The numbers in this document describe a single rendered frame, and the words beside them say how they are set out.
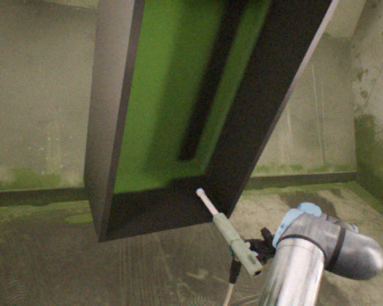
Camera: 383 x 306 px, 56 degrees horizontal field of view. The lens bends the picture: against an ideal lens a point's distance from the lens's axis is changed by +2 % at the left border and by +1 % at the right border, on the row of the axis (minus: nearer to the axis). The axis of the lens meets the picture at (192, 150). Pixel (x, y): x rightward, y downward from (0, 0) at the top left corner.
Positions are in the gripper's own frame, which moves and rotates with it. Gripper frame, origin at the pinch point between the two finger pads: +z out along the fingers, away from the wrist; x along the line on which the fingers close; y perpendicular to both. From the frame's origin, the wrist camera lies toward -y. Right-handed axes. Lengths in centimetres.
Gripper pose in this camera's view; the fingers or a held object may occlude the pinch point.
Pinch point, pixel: (236, 254)
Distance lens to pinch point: 145.3
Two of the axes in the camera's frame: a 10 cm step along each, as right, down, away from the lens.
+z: -8.9, 1.4, -4.3
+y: -1.3, 8.3, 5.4
